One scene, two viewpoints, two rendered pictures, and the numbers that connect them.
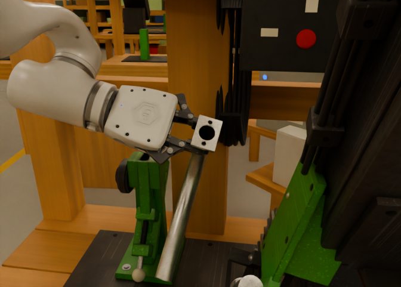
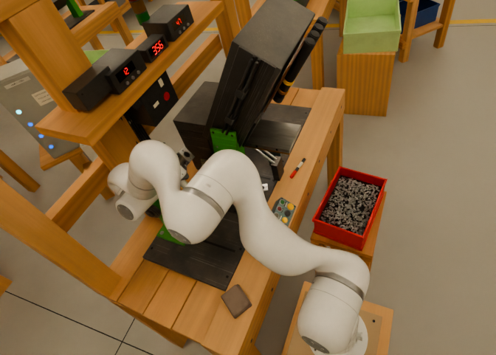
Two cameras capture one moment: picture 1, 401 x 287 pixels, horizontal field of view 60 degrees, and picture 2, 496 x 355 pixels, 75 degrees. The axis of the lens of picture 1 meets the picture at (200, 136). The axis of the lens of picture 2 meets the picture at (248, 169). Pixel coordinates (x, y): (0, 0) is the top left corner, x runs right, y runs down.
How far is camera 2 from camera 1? 0.91 m
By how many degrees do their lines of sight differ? 54
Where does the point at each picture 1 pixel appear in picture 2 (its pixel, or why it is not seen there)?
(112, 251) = (164, 249)
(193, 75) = (123, 148)
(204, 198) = not seen: hidden behind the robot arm
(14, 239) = not seen: outside the picture
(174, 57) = (111, 149)
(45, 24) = not seen: hidden behind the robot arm
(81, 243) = (145, 269)
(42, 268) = (156, 288)
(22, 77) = (136, 203)
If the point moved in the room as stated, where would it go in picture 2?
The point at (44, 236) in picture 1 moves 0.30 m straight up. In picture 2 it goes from (128, 293) to (86, 260)
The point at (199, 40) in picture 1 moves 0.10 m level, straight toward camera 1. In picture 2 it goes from (116, 131) to (138, 133)
